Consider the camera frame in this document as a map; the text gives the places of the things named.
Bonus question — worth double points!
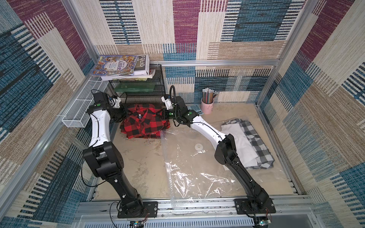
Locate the red black plaid shirt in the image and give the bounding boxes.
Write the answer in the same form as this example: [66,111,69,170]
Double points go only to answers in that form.
[120,104,170,139]

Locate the white wire mesh basket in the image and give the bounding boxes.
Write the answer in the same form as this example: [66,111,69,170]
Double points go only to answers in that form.
[62,78,108,128]

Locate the clear plastic vacuum bag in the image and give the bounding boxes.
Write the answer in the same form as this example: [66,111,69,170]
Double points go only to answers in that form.
[162,120,289,202]

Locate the colourful illustrated book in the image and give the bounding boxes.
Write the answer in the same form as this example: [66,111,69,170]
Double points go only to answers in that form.
[90,55,138,76]

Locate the coloured pencils bundle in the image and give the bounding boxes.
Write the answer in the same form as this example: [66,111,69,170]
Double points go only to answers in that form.
[202,88,218,104]

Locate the grey white checked shirt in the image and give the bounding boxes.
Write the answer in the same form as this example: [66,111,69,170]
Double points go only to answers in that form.
[223,118,275,169]

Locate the black folio book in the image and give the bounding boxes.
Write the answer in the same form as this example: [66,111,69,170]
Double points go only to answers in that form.
[94,55,156,81]

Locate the pink metal pencil bucket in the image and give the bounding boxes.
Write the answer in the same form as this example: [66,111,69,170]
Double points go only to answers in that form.
[201,100,213,115]

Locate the black wire shelf rack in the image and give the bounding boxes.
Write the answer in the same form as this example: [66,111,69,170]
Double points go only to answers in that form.
[109,64,166,104]

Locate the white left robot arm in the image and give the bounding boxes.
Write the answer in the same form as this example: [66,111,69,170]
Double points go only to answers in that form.
[83,91,146,217]

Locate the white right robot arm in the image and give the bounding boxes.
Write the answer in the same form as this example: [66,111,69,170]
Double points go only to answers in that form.
[161,95,272,214]

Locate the teal desk calculator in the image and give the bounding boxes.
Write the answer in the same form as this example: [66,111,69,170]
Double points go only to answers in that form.
[187,104,203,116]

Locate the white folded shirt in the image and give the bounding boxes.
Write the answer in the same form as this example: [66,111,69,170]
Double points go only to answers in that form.
[221,123,258,169]

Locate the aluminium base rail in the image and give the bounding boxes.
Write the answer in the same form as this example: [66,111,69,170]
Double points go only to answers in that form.
[71,195,324,228]

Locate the green flat box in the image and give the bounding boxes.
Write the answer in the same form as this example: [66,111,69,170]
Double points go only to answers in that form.
[114,82,155,93]

